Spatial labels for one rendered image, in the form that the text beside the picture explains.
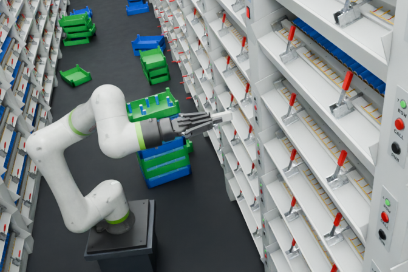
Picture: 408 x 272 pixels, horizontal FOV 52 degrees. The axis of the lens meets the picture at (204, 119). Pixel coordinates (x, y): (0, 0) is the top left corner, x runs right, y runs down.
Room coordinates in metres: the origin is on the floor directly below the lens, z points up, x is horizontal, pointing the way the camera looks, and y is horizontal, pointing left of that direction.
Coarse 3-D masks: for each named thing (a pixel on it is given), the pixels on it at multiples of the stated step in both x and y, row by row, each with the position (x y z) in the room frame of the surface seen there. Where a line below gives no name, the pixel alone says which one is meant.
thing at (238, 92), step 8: (216, 56) 1.81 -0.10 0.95; (216, 64) 1.77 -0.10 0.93; (224, 64) 1.74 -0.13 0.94; (232, 64) 1.70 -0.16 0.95; (224, 80) 1.65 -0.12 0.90; (232, 80) 1.58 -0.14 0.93; (240, 80) 1.55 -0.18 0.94; (232, 88) 1.52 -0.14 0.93; (240, 88) 1.49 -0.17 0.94; (240, 96) 1.44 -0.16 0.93; (240, 104) 1.39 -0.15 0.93; (248, 112) 1.32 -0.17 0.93; (248, 120) 1.30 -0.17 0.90
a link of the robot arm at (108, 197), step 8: (104, 184) 1.47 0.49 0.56; (112, 184) 1.47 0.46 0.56; (120, 184) 1.48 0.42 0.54; (96, 192) 1.43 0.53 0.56; (104, 192) 1.42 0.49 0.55; (112, 192) 1.42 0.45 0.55; (120, 192) 1.43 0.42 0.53; (96, 200) 1.39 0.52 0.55; (104, 200) 1.39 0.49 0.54; (112, 200) 1.40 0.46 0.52; (120, 200) 1.42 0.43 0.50; (104, 208) 1.37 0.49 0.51; (112, 208) 1.39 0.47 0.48; (120, 208) 1.41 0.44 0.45; (128, 208) 1.46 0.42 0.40; (104, 216) 1.37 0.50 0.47; (112, 216) 1.40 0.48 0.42; (120, 216) 1.41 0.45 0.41
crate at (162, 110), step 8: (168, 88) 2.29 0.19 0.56; (152, 96) 2.27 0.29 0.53; (160, 96) 2.29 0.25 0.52; (168, 96) 2.29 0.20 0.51; (136, 104) 2.24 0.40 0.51; (144, 104) 2.26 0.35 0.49; (152, 104) 2.25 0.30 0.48; (160, 104) 2.24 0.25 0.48; (176, 104) 2.11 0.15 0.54; (128, 112) 2.20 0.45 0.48; (136, 112) 2.19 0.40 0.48; (152, 112) 2.08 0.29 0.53; (160, 112) 2.09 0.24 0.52; (168, 112) 2.10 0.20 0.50; (176, 112) 2.11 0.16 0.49; (136, 120) 2.04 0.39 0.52
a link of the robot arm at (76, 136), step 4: (72, 112) 1.38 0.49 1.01; (64, 116) 1.45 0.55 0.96; (68, 116) 1.41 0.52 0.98; (60, 120) 1.43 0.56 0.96; (64, 120) 1.42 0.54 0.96; (68, 120) 1.39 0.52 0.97; (64, 124) 1.40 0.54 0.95; (68, 124) 1.39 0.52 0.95; (72, 124) 1.35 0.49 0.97; (68, 128) 1.39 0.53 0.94; (72, 128) 1.36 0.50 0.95; (72, 132) 1.38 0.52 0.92; (76, 132) 1.36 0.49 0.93; (80, 132) 1.34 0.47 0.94; (72, 136) 1.38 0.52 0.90; (76, 136) 1.39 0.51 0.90; (80, 136) 1.38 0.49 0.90; (84, 136) 1.38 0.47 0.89; (88, 136) 1.42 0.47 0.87; (72, 140) 1.38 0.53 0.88; (76, 140) 1.39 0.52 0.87
